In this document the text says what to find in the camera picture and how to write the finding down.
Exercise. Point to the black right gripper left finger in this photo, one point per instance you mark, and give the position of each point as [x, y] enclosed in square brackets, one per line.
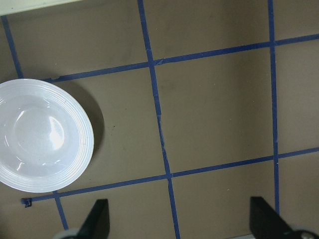
[97, 223]

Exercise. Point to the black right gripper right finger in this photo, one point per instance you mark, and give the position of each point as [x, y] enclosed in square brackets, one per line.
[265, 223]

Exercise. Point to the white ribbed plate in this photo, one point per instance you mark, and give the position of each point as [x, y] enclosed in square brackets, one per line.
[46, 137]

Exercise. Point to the cream bear tray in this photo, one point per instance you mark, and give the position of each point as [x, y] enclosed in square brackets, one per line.
[16, 6]

